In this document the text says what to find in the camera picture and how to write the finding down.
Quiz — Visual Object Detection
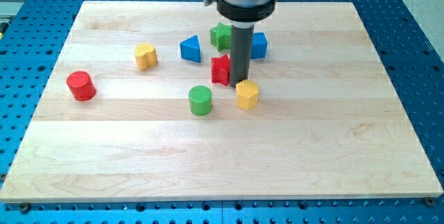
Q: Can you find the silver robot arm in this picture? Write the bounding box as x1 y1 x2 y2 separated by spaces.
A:
204 0 277 87

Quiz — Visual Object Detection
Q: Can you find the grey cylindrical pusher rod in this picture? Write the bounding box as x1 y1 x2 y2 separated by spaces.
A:
229 21 255 87

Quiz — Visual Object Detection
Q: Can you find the light wooden board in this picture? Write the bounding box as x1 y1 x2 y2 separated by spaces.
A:
1 1 443 203

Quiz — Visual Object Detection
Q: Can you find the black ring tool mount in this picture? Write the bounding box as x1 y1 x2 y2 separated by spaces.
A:
204 0 277 22

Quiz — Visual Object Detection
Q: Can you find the yellow heart block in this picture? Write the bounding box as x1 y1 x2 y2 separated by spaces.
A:
134 43 158 71

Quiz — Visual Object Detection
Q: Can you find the yellow hexagon block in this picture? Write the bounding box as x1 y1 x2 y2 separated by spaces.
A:
235 80 259 110

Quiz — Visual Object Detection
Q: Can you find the blue triangle block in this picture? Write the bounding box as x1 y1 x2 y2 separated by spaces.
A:
180 35 201 63

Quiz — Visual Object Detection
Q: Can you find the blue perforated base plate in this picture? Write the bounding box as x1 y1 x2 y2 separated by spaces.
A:
1 0 443 223

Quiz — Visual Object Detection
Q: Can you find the green star block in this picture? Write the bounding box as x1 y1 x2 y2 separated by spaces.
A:
210 22 232 51

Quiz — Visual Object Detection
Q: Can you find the red star block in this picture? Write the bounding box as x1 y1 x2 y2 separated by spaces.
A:
211 55 230 86

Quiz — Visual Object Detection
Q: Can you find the green cylinder block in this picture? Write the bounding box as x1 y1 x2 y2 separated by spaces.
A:
189 85 212 116

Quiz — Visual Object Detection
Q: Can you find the blue cube block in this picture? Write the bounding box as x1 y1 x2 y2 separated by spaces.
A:
250 33 268 59

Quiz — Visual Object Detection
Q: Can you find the red cylinder block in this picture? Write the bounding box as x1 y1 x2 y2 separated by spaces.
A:
66 71 96 101

